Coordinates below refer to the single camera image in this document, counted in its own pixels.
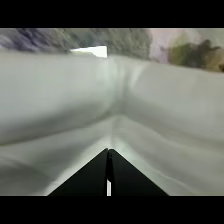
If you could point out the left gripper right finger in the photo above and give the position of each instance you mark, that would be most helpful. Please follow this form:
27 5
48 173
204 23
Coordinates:
133 181

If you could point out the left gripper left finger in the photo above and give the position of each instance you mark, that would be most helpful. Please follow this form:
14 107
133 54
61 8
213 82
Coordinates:
90 180

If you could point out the white garment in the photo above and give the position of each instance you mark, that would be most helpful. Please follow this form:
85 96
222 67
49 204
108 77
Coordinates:
66 100

